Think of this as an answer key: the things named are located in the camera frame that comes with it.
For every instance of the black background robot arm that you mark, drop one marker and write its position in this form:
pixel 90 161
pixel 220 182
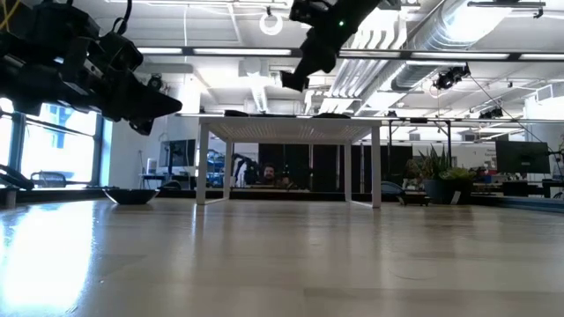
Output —
pixel 242 167

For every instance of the dark rounded chair back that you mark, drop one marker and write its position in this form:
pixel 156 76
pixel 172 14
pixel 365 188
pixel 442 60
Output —
pixel 169 186

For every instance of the black slanted bar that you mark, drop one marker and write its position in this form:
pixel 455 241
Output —
pixel 15 177

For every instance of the black square footed plate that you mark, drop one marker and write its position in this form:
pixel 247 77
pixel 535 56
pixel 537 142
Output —
pixel 414 199

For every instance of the small black ceiling device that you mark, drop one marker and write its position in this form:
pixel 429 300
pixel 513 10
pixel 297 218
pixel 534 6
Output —
pixel 491 113

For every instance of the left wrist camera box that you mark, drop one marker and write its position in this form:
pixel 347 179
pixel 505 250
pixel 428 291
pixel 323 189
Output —
pixel 121 50

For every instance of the black aluminium table frame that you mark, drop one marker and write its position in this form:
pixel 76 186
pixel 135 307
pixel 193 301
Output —
pixel 286 196

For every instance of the large black monitor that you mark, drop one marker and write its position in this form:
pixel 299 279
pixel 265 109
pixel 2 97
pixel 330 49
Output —
pixel 522 157

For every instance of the potted green succulent plant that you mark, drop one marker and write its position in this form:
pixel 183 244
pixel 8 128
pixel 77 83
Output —
pixel 443 193

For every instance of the black wavy leaf plate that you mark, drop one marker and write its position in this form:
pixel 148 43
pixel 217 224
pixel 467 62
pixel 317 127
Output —
pixel 331 115
pixel 131 196

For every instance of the white perforated shelf riser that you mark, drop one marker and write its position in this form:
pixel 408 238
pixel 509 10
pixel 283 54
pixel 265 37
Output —
pixel 286 130

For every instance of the black monitor on stand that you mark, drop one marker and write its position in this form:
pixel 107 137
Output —
pixel 178 152

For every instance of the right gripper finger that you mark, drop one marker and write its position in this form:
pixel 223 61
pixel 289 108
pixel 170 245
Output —
pixel 293 80

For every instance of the black ceiling dome camera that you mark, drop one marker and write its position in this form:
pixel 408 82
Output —
pixel 154 81

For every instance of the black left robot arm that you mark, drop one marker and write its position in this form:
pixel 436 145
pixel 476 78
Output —
pixel 26 44

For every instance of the black ceiling device cluster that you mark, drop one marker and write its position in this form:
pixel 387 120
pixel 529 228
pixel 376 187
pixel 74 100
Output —
pixel 451 77

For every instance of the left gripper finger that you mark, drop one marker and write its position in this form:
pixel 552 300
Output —
pixel 142 127
pixel 141 103

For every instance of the person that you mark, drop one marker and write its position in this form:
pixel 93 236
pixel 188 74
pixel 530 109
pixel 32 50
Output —
pixel 269 174

